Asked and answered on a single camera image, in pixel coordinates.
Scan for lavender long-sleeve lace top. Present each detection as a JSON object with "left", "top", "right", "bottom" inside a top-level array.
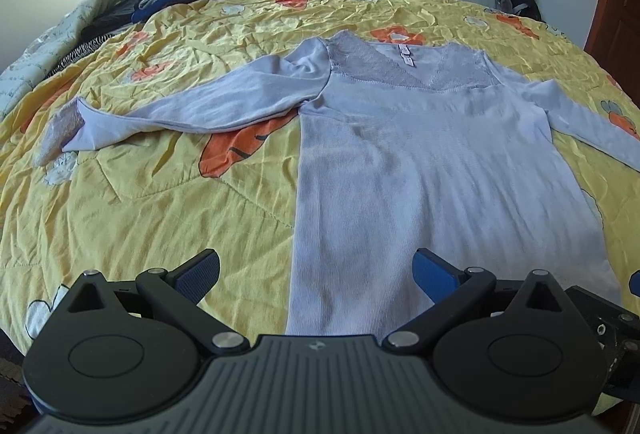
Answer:
[{"left": 36, "top": 31, "right": 639, "bottom": 336}]

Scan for brown wooden door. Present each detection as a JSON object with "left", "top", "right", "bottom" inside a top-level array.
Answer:
[{"left": 585, "top": 0, "right": 639, "bottom": 85}]

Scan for grey patterned blanket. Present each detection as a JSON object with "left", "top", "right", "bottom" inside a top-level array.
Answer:
[{"left": 0, "top": 0, "right": 122, "bottom": 119}]

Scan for yellow floral carrot quilt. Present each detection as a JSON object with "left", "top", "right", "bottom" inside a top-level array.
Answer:
[{"left": 1, "top": 0, "right": 639, "bottom": 352}]

